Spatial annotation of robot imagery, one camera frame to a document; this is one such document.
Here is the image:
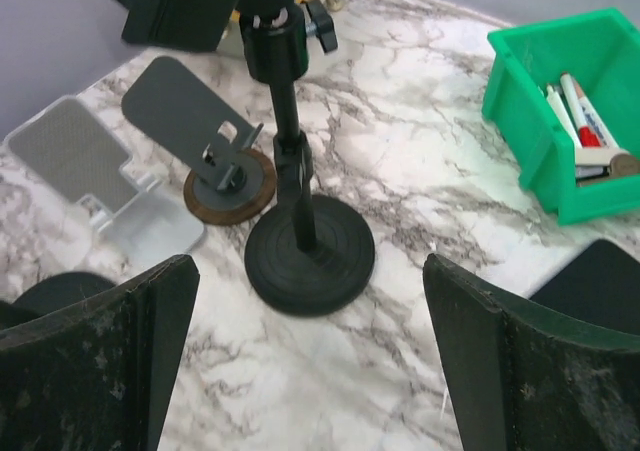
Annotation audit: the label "silver folding phone stand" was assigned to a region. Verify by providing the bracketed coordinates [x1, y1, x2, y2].
[4, 96, 205, 267]

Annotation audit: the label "black tall phone stand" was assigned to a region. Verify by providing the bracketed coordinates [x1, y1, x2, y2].
[79, 0, 376, 317]

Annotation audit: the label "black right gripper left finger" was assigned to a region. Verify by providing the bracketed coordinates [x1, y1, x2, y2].
[1, 255, 200, 450]

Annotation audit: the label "brown round-base phone stand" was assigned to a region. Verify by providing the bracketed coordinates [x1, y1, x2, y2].
[121, 56, 276, 226]

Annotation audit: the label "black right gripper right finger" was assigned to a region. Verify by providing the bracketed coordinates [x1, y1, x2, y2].
[423, 253, 639, 450]

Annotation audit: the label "items inside green bin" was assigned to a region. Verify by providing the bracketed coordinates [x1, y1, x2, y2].
[545, 72, 639, 187]

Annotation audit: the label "green plastic bin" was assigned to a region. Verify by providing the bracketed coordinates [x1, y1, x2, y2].
[482, 8, 639, 225]

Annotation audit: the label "black phone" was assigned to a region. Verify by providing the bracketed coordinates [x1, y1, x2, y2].
[530, 239, 639, 335]

